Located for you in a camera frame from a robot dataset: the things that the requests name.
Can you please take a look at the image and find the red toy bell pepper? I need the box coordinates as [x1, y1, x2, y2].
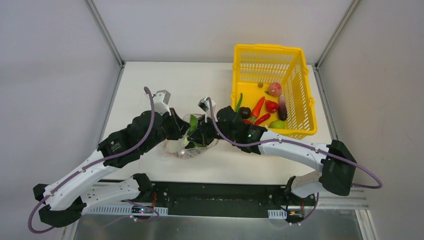
[244, 119, 254, 125]

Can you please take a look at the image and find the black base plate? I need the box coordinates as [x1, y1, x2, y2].
[133, 181, 316, 219]

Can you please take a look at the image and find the aluminium frame rail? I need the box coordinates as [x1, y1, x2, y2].
[317, 187, 369, 210]

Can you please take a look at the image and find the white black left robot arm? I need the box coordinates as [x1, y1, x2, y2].
[33, 108, 190, 228]

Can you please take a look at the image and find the dark toy avocado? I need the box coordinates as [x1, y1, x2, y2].
[238, 106, 252, 120]

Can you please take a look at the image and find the green toy apple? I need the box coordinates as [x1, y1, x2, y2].
[268, 120, 286, 130]

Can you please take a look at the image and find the toy peach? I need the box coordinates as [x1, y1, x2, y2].
[267, 82, 283, 97]

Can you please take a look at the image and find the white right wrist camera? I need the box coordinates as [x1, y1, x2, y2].
[198, 97, 216, 123]

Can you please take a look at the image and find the orange toy carrot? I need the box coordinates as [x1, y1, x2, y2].
[249, 96, 266, 122]

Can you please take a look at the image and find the toy pineapple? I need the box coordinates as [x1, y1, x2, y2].
[164, 140, 184, 155]

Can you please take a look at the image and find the clear pink zip top bag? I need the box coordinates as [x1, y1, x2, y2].
[162, 114, 219, 159]

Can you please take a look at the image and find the green toy bean pod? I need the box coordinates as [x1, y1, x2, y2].
[235, 93, 243, 112]

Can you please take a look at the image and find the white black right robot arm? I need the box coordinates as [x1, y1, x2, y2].
[188, 102, 356, 205]

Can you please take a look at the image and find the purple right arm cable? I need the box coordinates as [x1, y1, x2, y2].
[205, 96, 383, 190]

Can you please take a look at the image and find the yellow plastic basket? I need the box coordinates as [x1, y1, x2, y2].
[230, 44, 318, 139]

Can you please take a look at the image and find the purple toy eggplant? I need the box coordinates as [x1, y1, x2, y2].
[277, 93, 288, 121]

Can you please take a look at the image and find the red toy strawberry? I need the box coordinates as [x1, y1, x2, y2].
[265, 100, 280, 114]

